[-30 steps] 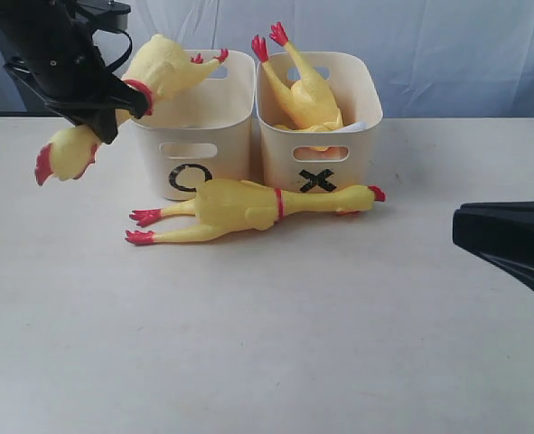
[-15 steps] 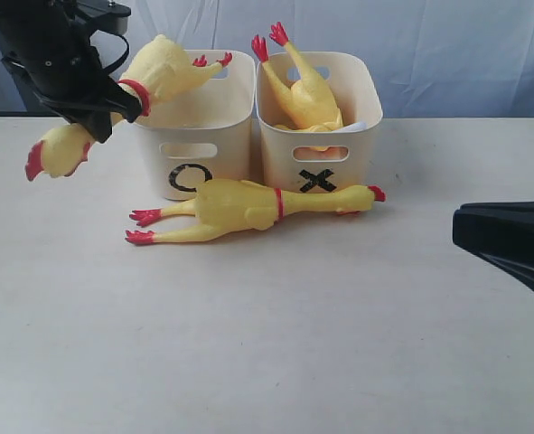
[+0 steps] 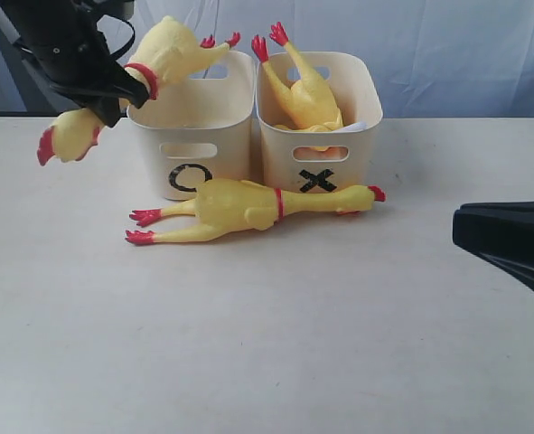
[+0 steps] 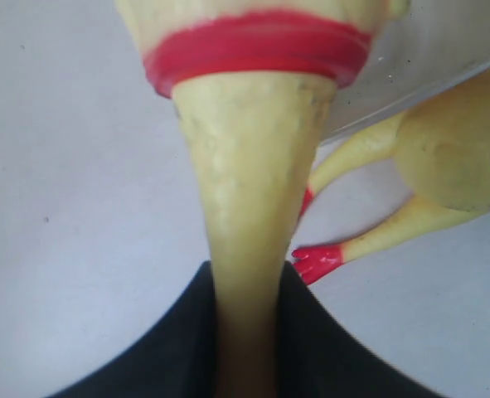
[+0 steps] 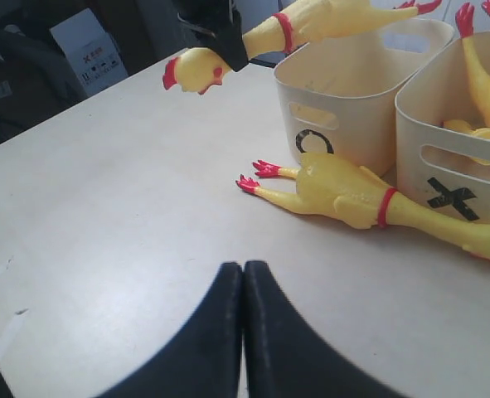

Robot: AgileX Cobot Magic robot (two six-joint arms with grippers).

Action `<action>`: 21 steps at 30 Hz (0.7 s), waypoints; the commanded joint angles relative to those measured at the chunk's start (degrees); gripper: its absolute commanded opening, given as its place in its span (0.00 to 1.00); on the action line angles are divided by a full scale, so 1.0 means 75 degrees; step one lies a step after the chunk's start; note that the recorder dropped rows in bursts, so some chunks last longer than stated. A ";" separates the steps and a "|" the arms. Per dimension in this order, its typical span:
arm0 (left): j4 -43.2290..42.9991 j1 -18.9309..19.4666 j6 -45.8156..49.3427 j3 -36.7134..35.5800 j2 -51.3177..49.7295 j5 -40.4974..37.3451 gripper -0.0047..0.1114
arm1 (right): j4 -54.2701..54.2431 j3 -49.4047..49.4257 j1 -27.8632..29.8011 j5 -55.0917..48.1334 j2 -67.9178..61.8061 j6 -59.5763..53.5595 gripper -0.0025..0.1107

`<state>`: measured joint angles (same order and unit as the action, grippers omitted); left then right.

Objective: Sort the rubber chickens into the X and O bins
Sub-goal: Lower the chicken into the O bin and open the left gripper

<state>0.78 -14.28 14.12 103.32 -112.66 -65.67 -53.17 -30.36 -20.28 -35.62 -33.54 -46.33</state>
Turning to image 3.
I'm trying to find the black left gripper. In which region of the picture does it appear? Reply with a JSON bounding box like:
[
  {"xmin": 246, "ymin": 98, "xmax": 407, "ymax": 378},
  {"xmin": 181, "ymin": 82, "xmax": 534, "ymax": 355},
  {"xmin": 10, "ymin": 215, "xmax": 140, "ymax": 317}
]
[{"xmin": 0, "ymin": 1, "xmax": 150, "ymax": 128}]

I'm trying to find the yellow rubber chicken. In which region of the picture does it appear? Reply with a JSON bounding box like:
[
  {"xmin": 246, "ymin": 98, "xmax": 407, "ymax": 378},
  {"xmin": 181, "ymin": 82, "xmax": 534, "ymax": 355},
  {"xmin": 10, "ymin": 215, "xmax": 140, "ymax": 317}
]
[
  {"xmin": 36, "ymin": 15, "xmax": 240, "ymax": 165},
  {"xmin": 126, "ymin": 178, "xmax": 387, "ymax": 245}
]

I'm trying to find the rubber chicken with white squeaker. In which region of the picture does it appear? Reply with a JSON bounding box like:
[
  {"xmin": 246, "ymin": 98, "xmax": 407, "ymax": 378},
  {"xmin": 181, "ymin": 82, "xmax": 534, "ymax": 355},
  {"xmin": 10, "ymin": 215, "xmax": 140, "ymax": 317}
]
[{"xmin": 251, "ymin": 23, "xmax": 346, "ymax": 132}]

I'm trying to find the cream bin marked O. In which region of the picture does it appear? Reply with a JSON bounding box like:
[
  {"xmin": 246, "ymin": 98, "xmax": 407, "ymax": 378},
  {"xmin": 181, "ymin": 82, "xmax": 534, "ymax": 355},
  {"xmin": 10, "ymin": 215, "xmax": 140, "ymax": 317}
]
[{"xmin": 126, "ymin": 51, "xmax": 256, "ymax": 201}]

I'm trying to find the grey backdrop curtain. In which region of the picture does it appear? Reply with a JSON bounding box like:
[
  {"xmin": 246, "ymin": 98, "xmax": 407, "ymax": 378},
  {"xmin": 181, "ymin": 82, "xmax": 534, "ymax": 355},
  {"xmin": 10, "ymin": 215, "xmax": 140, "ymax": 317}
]
[{"xmin": 0, "ymin": 0, "xmax": 534, "ymax": 119}]

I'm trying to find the cream bin marked X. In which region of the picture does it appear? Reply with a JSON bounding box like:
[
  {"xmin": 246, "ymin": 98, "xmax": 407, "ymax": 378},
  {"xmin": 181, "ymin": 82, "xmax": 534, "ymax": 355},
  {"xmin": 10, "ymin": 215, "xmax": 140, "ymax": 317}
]
[{"xmin": 256, "ymin": 52, "xmax": 383, "ymax": 193}]

